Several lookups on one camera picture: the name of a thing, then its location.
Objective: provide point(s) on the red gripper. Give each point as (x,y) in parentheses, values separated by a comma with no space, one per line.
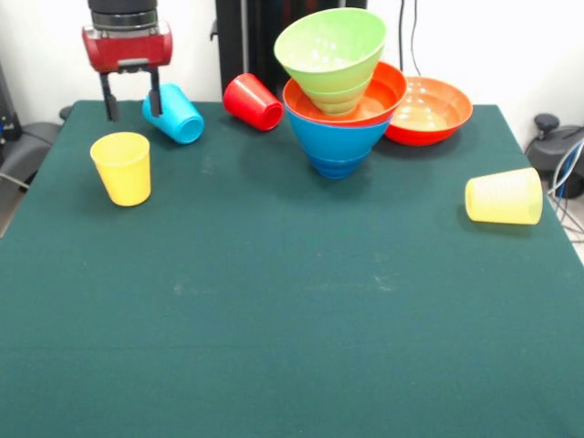
(128,50)

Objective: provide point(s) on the opaque yellow cup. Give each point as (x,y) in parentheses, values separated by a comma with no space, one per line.
(123,173)

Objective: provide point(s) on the large green bowl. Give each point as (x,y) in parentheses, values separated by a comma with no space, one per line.
(333,50)

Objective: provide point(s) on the small green bowl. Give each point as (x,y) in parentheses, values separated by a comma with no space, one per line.
(340,102)

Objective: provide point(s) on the large light blue bowl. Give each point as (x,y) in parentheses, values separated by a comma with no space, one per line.
(337,143)

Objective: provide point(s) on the small dark blue bowl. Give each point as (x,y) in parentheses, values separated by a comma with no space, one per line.
(337,169)

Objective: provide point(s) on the orange bowl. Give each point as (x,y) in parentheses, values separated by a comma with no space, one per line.
(388,96)
(433,118)

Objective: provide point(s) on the light blue cup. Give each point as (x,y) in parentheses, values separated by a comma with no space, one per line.
(180,118)

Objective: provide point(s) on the black chair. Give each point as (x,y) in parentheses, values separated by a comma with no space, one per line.
(32,146)

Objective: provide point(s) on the red cup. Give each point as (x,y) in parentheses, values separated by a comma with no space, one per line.
(248,100)

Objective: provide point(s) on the dark green tablecloth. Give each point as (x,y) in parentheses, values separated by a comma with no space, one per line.
(319,342)

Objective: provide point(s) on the translucent yellow cup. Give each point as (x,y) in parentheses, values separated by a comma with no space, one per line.
(502,196)

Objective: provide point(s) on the black chair base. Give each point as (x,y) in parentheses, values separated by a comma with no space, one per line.
(547,146)

